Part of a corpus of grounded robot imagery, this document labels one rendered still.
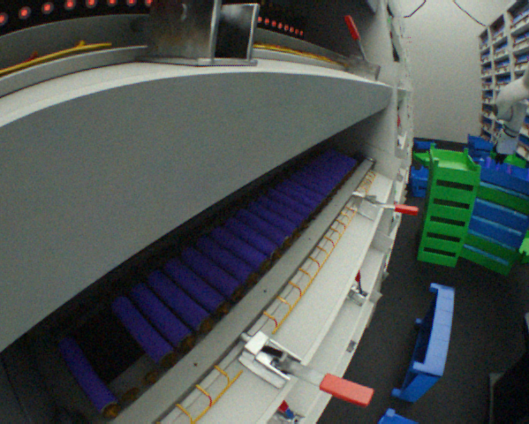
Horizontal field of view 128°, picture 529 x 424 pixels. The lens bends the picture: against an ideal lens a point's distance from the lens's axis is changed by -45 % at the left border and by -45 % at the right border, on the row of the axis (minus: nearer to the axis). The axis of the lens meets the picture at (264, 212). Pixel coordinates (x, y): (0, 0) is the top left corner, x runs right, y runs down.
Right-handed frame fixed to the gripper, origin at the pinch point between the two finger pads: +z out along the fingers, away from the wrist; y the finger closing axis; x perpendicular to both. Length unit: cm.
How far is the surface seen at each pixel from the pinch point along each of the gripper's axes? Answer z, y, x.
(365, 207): -38, -65, -63
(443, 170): -3.1, -34.6, -15.2
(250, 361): -49, -72, -87
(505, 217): 11.2, -0.2, -24.1
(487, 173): -0.7, -11.6, -11.5
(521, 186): -3.2, 2.7, -19.4
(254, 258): -48, -75, -78
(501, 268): 31.4, 6.0, -37.6
